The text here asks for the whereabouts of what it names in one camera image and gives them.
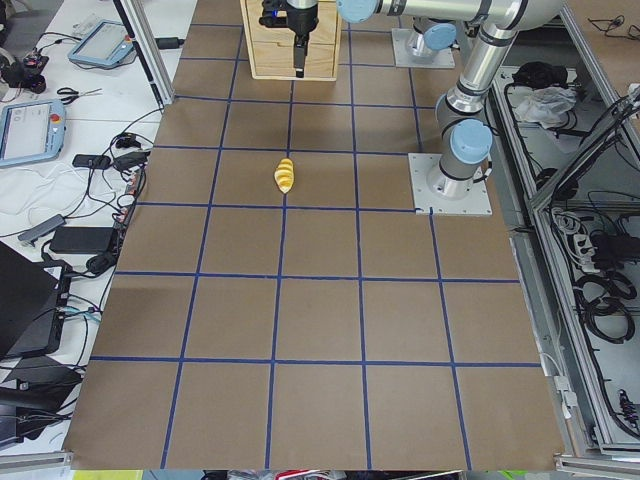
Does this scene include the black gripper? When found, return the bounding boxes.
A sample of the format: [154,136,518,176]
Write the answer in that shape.
[259,0,319,78]

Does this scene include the wooden drawer cabinet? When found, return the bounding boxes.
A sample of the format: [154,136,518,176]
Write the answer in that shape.
[240,1,341,81]

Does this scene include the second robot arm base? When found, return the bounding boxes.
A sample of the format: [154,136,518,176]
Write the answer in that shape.
[408,17,457,57]

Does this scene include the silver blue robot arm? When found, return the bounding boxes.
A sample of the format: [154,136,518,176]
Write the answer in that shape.
[336,0,564,200]

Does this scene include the yellow croissant toy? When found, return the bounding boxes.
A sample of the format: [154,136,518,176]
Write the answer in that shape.
[273,158,295,194]

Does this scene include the upper teach pendant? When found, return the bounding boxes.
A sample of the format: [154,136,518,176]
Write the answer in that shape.
[67,20,134,70]

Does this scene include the teach pendant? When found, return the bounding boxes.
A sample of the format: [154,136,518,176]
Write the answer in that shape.
[1,99,66,168]
[67,20,134,70]

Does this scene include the black cloth bundle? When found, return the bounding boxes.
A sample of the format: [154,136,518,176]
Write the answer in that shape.
[512,61,568,89]

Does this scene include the crumpled white cloth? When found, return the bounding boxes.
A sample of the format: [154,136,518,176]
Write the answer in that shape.
[514,86,577,129]

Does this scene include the red black small device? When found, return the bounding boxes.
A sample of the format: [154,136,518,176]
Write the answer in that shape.
[1,49,49,94]

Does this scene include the lower teach pendant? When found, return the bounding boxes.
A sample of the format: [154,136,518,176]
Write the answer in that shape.
[1,99,66,168]

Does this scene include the black power adapter brick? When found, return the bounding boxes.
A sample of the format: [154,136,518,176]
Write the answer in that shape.
[50,226,114,254]

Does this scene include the grey usb hub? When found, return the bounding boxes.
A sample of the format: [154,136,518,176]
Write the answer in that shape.
[18,214,66,245]

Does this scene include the white power strip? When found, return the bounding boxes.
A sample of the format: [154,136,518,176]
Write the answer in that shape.
[552,208,600,274]

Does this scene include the black laptop computer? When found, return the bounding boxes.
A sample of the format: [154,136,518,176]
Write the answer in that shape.
[1,244,71,360]

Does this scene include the aluminium frame post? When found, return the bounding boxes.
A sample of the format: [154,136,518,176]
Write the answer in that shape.
[113,0,175,109]

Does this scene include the black handled scissors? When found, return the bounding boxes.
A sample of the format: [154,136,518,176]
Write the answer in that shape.
[56,87,102,105]

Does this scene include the coiled black cables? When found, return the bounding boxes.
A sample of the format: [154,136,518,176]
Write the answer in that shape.
[572,277,635,345]

